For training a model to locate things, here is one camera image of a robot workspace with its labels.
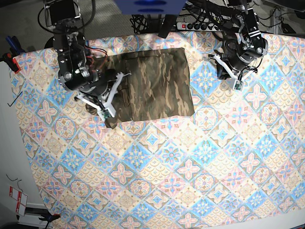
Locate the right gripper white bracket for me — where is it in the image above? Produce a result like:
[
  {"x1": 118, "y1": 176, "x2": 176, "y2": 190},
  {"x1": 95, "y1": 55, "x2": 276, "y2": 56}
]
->
[{"x1": 75, "y1": 71, "x2": 130, "y2": 119}]

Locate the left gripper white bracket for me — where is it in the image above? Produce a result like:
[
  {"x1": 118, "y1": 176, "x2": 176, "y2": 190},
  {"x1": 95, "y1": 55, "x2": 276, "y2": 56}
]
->
[{"x1": 208, "y1": 53, "x2": 257, "y2": 91}]

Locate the camouflage T-shirt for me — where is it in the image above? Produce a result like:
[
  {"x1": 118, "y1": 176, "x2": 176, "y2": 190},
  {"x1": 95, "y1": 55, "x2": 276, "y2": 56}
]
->
[{"x1": 93, "y1": 48, "x2": 194, "y2": 129}]

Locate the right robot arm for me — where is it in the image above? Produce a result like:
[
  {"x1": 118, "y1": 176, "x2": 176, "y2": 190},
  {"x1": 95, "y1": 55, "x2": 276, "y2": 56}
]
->
[{"x1": 41, "y1": 0, "x2": 129, "y2": 121}]

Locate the white power strip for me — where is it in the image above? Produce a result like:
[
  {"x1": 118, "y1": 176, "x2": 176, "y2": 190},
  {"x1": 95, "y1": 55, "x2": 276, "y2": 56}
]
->
[{"x1": 176, "y1": 22, "x2": 219, "y2": 31}]

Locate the patterned tile tablecloth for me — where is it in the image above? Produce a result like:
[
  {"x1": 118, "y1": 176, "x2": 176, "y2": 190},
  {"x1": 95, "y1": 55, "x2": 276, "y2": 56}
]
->
[{"x1": 10, "y1": 32, "x2": 305, "y2": 229}]

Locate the black hex key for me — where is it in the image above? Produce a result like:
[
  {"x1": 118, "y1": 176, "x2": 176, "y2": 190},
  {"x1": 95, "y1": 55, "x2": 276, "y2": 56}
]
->
[{"x1": 7, "y1": 91, "x2": 23, "y2": 107}]

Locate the red black clamp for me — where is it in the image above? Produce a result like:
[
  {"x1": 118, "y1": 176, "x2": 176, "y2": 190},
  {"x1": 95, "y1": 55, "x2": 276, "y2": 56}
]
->
[{"x1": 0, "y1": 53, "x2": 20, "y2": 73}]

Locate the blue clamp upper left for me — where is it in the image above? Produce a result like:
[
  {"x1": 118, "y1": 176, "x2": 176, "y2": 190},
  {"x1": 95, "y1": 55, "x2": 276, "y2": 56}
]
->
[{"x1": 6, "y1": 36, "x2": 25, "y2": 55}]

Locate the blue clamp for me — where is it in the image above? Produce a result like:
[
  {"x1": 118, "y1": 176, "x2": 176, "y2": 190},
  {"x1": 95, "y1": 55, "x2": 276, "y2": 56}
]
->
[
  {"x1": 39, "y1": 213, "x2": 61, "y2": 222},
  {"x1": 6, "y1": 36, "x2": 25, "y2": 55}
]

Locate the red white label tag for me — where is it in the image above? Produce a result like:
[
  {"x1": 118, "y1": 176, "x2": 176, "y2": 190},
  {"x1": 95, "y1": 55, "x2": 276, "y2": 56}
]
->
[{"x1": 9, "y1": 186, "x2": 28, "y2": 216}]

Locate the blue clamp lower left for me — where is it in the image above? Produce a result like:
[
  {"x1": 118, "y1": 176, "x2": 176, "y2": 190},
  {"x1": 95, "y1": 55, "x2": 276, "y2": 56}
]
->
[{"x1": 39, "y1": 213, "x2": 61, "y2": 222}]

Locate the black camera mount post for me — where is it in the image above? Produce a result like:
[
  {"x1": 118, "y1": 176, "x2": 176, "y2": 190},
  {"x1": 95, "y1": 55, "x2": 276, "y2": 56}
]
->
[{"x1": 158, "y1": 14, "x2": 177, "y2": 39}]

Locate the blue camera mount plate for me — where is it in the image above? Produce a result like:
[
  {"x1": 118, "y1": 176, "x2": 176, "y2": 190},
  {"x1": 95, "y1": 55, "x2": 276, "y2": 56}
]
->
[{"x1": 114, "y1": 0, "x2": 186, "y2": 15}]

